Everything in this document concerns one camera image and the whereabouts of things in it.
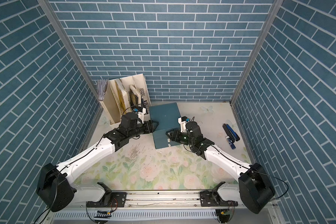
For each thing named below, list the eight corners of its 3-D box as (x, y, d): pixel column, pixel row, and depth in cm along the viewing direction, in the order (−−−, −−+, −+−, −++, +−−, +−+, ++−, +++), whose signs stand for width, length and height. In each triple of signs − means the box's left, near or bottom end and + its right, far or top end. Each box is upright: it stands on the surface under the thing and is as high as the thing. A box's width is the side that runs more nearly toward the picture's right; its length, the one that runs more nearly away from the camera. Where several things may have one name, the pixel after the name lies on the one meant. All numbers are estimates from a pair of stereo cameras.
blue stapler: (236, 141, 99) (237, 139, 97) (226, 125, 108) (227, 123, 106) (239, 140, 100) (240, 138, 98) (229, 125, 109) (230, 123, 107)
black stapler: (232, 142, 98) (233, 141, 96) (222, 126, 108) (223, 124, 106) (235, 142, 99) (236, 140, 97) (225, 125, 108) (226, 123, 106)
